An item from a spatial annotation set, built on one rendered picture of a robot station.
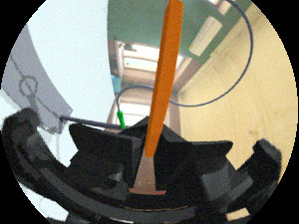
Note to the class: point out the orange handle with grey metal tip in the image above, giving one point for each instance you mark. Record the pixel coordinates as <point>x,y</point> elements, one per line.
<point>166,66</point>

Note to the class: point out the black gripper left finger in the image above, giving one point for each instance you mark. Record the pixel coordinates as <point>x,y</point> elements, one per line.
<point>124,147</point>

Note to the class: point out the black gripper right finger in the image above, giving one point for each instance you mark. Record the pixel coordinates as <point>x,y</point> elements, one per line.
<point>173,153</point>

